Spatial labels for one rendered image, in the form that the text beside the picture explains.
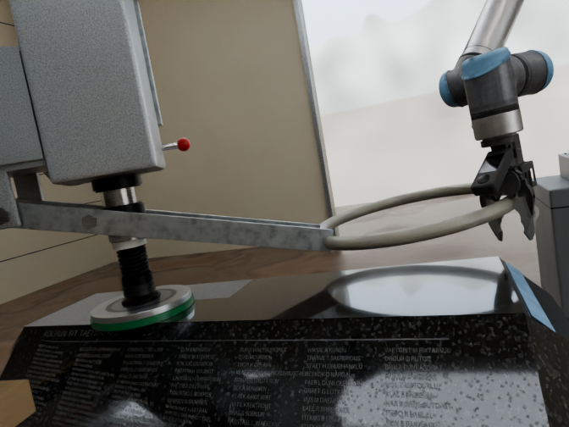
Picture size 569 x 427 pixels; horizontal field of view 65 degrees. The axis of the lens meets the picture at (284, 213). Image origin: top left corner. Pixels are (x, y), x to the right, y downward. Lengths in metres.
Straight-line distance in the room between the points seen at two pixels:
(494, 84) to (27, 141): 0.88
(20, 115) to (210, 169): 5.56
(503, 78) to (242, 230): 0.59
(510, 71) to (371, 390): 0.64
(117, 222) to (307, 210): 5.07
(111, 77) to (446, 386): 0.77
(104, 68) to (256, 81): 5.26
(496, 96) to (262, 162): 5.27
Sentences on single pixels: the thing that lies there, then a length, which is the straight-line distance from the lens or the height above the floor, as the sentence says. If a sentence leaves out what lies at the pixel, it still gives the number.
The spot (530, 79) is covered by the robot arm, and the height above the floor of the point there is 1.15.
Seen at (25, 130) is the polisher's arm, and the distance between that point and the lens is 0.97.
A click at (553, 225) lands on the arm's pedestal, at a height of 0.73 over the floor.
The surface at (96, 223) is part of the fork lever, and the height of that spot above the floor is 1.02.
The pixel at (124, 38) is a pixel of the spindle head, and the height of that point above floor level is 1.35.
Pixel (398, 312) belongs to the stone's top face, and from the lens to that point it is 0.77.
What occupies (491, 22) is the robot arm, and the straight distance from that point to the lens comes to 1.26.
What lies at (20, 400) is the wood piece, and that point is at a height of 0.81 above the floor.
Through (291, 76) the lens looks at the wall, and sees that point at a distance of 5.98.
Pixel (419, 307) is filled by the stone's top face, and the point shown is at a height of 0.80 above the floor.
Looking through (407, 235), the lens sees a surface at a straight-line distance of 0.89.
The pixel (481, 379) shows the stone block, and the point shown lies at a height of 0.74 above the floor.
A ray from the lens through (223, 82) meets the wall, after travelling 6.37.
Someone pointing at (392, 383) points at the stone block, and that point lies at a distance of 0.72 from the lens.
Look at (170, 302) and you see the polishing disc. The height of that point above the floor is 0.83.
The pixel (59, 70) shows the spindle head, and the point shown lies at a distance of 0.96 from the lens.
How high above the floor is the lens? 1.07
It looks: 6 degrees down
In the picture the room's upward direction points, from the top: 10 degrees counter-clockwise
